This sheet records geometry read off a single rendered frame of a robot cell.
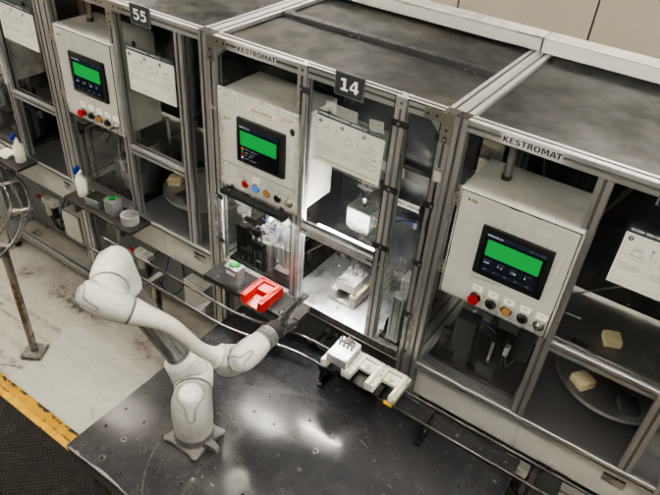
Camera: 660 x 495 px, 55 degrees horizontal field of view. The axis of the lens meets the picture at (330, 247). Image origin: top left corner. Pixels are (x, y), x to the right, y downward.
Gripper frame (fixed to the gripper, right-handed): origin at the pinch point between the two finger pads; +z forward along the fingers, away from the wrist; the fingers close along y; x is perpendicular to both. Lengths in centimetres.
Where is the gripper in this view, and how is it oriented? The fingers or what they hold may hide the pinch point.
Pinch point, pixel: (302, 305)
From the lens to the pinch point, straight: 260.0
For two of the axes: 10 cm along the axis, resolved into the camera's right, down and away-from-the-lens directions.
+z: 5.7, -4.7, 6.8
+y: 0.6, -8.0, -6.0
